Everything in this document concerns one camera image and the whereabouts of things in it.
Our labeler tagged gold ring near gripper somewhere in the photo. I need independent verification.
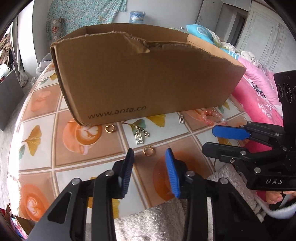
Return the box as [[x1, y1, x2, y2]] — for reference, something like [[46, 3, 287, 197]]
[[142, 146, 155, 157]]

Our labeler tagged white wardrobe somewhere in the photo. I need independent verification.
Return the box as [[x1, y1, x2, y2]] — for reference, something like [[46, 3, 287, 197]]
[[236, 6, 295, 73]]

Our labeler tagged grey door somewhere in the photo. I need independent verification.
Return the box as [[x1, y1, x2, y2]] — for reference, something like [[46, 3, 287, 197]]
[[196, 0, 223, 30]]

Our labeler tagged pink floral blanket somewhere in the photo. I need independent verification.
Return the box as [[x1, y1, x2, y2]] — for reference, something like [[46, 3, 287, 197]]
[[232, 57, 283, 126]]

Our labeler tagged blue pillow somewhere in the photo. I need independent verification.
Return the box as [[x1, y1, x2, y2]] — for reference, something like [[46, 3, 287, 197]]
[[186, 24, 241, 60]]

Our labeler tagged water dispenser with bottle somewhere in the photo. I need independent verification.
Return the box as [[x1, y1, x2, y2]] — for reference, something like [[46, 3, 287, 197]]
[[129, 11, 145, 24]]

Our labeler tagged pink bead bracelet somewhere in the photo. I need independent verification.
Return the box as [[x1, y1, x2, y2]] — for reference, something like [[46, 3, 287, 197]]
[[200, 108, 228, 127]]

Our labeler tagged patterned rolled mat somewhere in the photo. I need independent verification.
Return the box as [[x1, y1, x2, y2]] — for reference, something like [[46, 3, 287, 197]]
[[51, 18, 64, 42]]

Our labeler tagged dark cabinet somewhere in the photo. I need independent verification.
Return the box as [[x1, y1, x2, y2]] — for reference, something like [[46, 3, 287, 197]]
[[0, 70, 24, 131]]

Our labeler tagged right hand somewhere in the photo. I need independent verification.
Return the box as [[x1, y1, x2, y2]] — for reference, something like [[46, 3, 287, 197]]
[[265, 191, 295, 204]]

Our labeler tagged teal floral hanging cloth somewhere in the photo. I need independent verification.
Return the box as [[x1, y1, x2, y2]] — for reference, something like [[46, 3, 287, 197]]
[[46, 0, 127, 41]]

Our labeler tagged white plastic bag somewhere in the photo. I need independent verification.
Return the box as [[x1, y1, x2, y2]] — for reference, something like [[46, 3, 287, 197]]
[[36, 53, 52, 76]]

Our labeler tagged silver rhinestone charm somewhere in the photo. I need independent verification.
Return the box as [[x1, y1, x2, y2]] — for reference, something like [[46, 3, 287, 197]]
[[134, 126, 150, 145]]

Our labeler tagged brown cardboard box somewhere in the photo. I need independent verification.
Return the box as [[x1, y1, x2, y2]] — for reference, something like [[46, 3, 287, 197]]
[[50, 23, 246, 126]]

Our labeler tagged silver clasp charm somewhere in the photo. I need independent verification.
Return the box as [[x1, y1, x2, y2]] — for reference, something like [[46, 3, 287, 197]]
[[179, 114, 185, 124]]

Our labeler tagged white fluffy towel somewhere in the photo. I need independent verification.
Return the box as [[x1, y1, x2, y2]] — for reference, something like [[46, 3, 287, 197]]
[[114, 164, 295, 240]]

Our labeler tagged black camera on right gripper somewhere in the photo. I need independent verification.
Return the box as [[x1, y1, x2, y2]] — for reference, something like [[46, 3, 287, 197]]
[[274, 70, 295, 146]]

